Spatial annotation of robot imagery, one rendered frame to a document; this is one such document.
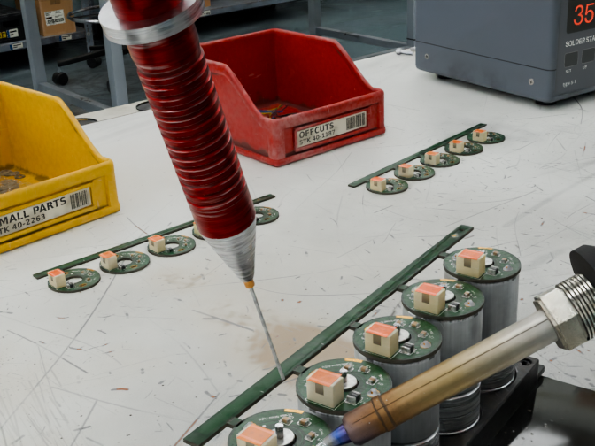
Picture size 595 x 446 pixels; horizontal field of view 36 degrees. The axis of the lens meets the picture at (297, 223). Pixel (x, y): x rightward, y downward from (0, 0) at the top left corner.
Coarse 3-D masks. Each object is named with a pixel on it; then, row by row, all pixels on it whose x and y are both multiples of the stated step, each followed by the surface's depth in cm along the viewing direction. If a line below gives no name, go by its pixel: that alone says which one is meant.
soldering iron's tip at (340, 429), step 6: (342, 426) 21; (336, 432) 21; (342, 432) 21; (324, 438) 21; (330, 438) 21; (336, 438) 21; (342, 438) 21; (348, 438) 21; (318, 444) 21; (324, 444) 21; (330, 444) 21; (336, 444) 21; (342, 444) 21
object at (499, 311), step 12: (492, 264) 30; (444, 276) 30; (516, 276) 30; (480, 288) 29; (492, 288) 29; (504, 288) 29; (516, 288) 30; (492, 300) 29; (504, 300) 30; (516, 300) 30; (492, 312) 30; (504, 312) 30; (516, 312) 30; (492, 324) 30; (504, 324) 30; (504, 372) 31; (492, 384) 31; (504, 384) 31
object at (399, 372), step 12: (408, 336) 26; (372, 360) 25; (432, 360) 25; (396, 372) 25; (408, 372) 25; (420, 372) 25; (396, 384) 25; (432, 408) 26; (408, 420) 26; (420, 420) 26; (432, 420) 26; (396, 432) 26; (408, 432) 26; (420, 432) 26; (432, 432) 26; (396, 444) 26; (408, 444) 26; (420, 444) 26; (432, 444) 26
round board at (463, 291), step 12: (408, 288) 29; (456, 288) 29; (468, 288) 29; (408, 300) 28; (456, 300) 28; (480, 300) 28; (420, 312) 27; (444, 312) 27; (456, 312) 27; (468, 312) 27
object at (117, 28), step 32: (128, 0) 13; (160, 0) 13; (192, 0) 14; (128, 32) 13; (160, 32) 13; (192, 32) 14; (160, 64) 14; (192, 64) 14; (160, 96) 14; (192, 96) 14; (160, 128) 15; (192, 128) 15; (224, 128) 15; (192, 160) 15; (224, 160) 15; (192, 192) 16; (224, 192) 16; (224, 224) 16
